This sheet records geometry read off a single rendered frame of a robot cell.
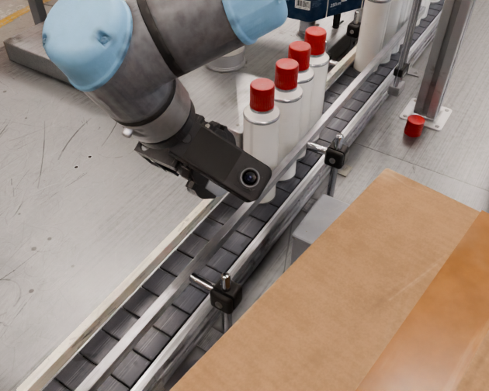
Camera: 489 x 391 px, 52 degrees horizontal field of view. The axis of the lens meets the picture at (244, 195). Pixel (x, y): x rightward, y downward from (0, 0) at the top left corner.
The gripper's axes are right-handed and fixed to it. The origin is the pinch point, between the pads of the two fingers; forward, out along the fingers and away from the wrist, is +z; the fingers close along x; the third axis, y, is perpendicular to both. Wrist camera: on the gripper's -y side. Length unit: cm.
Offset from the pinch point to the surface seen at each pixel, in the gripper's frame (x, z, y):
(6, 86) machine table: -4, 17, 69
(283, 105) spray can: -13.9, 0.1, -1.1
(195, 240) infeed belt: 8.7, 4.6, 3.1
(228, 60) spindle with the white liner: -29.2, 23.6, 25.5
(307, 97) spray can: -18.9, 5.8, -1.6
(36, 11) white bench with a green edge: -61, 101, 182
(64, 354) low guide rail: 27.8, -10.1, 3.7
